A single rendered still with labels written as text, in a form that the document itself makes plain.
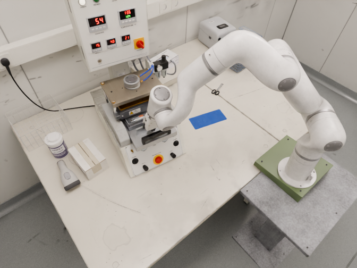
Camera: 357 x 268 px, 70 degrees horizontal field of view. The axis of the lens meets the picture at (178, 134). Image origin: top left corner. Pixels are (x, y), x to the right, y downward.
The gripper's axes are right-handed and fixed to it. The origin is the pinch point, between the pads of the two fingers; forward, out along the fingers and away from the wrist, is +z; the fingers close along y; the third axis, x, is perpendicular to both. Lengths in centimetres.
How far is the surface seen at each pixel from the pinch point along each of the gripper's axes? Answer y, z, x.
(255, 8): 160, 53, 91
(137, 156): -10.2, 14.3, -6.8
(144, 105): 1.3, 0.2, 12.1
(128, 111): -6.9, 0.6, 11.9
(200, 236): 18, 84, -65
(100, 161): -27.5, 17.9, -0.9
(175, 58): 49, 36, 54
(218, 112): 52, 29, 2
